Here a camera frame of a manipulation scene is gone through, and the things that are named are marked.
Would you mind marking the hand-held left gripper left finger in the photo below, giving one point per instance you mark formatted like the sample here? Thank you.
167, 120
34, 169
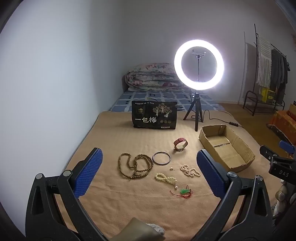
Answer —
89, 172

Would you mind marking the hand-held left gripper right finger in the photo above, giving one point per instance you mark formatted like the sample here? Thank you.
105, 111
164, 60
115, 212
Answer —
209, 171

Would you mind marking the black tripod stand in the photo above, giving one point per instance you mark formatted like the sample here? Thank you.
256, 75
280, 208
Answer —
197, 111

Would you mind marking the black printed snack bag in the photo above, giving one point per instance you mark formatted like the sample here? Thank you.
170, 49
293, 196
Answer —
152, 115

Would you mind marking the striped white towel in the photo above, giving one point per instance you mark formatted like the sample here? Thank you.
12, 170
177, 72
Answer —
263, 62

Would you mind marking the black metal clothes rack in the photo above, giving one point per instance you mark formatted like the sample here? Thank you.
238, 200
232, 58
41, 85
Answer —
251, 92

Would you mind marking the dark metal bangle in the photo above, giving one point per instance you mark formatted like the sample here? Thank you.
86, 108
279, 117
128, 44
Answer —
153, 160

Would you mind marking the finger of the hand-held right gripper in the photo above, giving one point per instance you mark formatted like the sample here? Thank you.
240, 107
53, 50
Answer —
268, 153
286, 146

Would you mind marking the white knit cloth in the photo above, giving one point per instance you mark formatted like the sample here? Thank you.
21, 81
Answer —
156, 228

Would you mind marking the folded floral quilt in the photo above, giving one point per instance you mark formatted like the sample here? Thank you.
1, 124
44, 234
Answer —
150, 76

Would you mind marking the olive cloth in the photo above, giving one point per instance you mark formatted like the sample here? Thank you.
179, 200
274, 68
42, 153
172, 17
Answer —
134, 230

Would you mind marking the dark hanging clothes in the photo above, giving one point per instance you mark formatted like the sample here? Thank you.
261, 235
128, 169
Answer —
278, 71

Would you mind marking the yellow box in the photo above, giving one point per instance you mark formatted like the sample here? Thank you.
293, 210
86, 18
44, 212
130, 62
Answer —
268, 94

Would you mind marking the cardboard box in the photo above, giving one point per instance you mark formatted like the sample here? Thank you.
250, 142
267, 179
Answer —
227, 148

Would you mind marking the phone clamp holder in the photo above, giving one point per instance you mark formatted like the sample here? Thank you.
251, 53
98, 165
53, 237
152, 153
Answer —
198, 53

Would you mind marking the grey white stuffed toy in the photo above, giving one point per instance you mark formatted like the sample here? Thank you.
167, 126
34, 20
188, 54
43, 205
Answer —
282, 197

